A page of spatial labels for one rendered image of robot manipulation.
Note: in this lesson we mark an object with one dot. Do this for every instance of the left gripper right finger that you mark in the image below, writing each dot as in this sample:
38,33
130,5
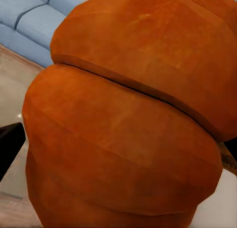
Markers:
232,147

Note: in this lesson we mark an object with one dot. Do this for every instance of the coffee table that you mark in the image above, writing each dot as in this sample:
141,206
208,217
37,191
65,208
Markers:
15,80

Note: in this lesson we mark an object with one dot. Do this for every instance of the pumpkin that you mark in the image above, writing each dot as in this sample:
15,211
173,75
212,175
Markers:
127,128

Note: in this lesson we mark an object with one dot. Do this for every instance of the sofa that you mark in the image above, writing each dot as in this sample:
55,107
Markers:
27,27

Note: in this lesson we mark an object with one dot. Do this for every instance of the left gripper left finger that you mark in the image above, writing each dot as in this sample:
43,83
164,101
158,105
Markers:
12,137

